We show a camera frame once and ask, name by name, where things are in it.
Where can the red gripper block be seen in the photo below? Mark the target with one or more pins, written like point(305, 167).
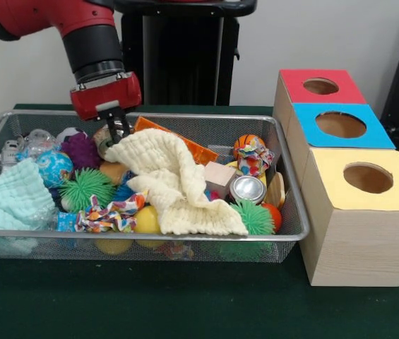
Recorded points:
point(111, 93)

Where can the cream knitted cloth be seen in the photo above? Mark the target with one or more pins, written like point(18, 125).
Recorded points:
point(171, 169)

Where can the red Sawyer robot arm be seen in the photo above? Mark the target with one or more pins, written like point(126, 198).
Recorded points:
point(93, 46)

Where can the clear mesh bin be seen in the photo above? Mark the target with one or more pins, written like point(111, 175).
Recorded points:
point(284, 243)

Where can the wooden box with three holes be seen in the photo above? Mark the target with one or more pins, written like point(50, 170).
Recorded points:
point(358, 247)

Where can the purple bumpy ball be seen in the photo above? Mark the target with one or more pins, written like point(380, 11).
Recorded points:
point(81, 152)

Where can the small soccer ball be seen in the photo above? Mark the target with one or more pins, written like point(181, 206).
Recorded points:
point(72, 133)

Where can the green spiky toy with eyes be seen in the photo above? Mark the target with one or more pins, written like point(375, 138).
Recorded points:
point(86, 189)

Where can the small globe ball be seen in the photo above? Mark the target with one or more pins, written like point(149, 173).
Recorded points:
point(54, 169)

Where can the orange plastic block tray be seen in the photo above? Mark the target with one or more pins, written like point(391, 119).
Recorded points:
point(199, 152)

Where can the colourful patterned cloth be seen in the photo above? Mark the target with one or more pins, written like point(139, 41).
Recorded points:
point(114, 213)

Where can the yellow ball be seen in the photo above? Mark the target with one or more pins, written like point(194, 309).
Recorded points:
point(146, 220)

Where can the light blue cloth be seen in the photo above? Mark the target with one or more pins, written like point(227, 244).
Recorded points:
point(8, 201)

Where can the silver drink can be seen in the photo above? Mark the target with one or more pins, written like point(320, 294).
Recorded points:
point(246, 189)

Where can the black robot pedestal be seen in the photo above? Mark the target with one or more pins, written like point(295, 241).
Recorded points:
point(185, 53)

